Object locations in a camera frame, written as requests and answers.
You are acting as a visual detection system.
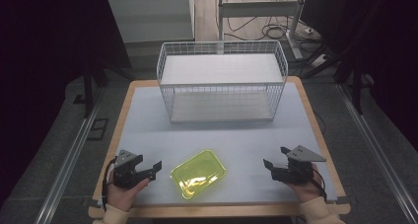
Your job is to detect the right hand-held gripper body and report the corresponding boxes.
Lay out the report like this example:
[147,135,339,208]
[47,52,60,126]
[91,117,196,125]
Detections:
[271,145,327,186]

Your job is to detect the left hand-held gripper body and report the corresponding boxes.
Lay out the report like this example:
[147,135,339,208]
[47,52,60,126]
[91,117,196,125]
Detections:
[112,149,148,189]

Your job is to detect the person's left hand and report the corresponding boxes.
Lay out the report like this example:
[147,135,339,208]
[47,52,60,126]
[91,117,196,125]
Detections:
[105,170,151,214]

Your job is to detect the person's right hand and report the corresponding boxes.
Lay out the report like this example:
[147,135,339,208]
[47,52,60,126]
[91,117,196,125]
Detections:
[283,162,325,204]

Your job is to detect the grey table mat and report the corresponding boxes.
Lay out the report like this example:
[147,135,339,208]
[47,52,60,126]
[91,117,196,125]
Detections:
[112,81,339,206]

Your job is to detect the yellow-green plastic tray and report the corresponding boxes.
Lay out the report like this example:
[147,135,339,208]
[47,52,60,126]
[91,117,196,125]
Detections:
[170,148,228,200]

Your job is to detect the black stand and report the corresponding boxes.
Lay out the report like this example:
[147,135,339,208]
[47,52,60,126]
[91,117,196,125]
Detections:
[72,60,136,119]
[302,45,376,115]

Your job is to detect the white power strip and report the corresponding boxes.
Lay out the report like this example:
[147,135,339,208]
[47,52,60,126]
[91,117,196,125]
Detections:
[310,53,330,68]

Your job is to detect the dark curtain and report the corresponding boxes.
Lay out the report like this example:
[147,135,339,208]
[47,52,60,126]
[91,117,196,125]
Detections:
[0,0,132,212]
[300,0,418,153]

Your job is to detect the white cabinet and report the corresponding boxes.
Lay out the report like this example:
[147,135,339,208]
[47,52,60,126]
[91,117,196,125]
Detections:
[105,0,196,44]

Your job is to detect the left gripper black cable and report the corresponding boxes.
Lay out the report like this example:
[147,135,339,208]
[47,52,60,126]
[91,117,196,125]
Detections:
[101,156,118,212]

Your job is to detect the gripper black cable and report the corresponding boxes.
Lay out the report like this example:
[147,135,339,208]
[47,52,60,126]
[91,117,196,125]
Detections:
[310,168,328,202]
[101,156,118,212]

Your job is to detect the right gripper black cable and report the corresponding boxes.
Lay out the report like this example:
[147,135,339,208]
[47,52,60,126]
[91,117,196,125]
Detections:
[310,168,328,202]

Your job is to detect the black floor bracket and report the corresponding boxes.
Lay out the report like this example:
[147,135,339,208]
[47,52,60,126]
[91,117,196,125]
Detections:
[86,117,109,141]

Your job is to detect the aluminium floor rail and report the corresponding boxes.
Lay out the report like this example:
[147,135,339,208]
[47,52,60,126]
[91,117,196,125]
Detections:
[34,91,105,224]
[336,83,418,224]

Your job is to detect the white wire basket rack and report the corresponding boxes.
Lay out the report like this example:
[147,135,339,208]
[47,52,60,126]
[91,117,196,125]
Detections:
[156,39,290,124]

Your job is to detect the black floor cables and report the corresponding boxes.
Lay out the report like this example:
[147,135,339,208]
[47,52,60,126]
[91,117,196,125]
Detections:
[215,0,329,70]

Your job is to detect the white metal desk frame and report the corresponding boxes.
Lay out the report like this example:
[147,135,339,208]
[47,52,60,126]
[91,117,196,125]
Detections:
[217,0,310,61]

